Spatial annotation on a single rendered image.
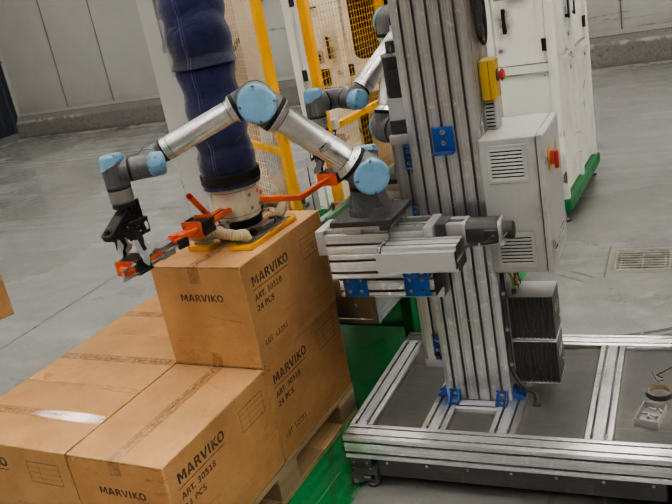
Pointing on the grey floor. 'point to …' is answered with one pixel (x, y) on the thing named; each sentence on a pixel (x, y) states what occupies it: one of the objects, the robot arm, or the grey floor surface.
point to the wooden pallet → (310, 451)
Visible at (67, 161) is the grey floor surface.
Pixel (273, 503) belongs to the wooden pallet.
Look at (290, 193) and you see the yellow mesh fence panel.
